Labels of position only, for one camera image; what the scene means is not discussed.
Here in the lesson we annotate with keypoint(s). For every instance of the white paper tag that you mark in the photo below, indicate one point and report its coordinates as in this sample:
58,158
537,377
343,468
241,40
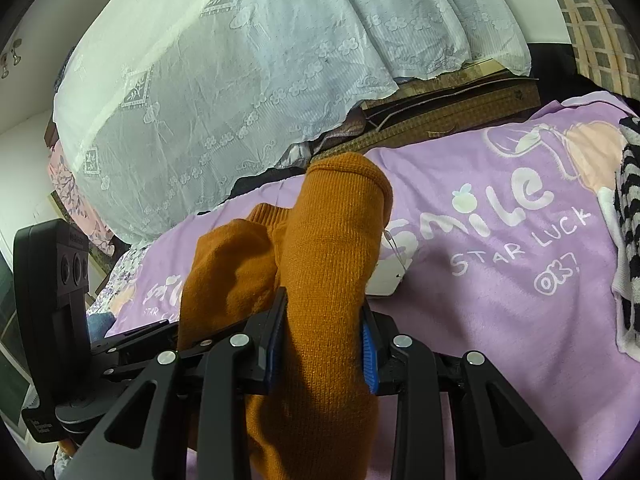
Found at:
387,280

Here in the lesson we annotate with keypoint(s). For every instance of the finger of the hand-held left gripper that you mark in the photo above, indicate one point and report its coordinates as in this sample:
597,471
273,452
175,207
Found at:
145,337

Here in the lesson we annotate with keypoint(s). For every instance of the pink floral cloth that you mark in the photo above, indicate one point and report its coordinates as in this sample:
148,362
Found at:
75,195

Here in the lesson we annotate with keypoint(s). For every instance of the black white striped cloth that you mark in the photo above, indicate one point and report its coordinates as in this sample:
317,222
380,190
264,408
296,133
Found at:
627,220

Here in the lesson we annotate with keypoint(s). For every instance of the grey silky cloth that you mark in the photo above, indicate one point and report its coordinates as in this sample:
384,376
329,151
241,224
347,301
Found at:
295,155

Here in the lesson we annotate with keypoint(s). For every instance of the plaid curtain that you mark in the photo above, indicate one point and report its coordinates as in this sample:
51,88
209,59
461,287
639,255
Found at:
590,25

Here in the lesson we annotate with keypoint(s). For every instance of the lilac floral bedsheet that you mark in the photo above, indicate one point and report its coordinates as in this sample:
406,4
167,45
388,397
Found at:
122,270

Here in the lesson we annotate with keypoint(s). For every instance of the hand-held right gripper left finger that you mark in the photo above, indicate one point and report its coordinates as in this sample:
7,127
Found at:
272,340

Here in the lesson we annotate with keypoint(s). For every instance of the purple printed blanket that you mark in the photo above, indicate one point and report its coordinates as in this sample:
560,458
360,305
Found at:
500,335

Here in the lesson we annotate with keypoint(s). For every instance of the black fabric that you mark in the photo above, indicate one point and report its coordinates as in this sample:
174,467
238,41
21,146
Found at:
565,75

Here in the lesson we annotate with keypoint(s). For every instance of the blue fleece cloth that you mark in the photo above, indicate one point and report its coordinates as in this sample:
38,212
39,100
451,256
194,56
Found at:
97,325

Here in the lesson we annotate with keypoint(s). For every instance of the brown woven mat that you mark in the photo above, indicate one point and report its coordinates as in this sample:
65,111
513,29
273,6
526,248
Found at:
450,115

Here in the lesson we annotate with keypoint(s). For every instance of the metal wall hooks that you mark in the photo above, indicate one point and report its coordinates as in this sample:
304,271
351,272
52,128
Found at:
10,57

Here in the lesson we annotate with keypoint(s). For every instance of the orange knit sweater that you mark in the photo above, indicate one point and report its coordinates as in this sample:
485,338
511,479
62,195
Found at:
320,240

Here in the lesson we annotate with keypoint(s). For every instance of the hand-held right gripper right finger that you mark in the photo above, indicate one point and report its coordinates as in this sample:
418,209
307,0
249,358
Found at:
370,355

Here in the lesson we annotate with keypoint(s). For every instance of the white lace cover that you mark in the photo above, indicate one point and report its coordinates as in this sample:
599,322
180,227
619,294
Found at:
225,85

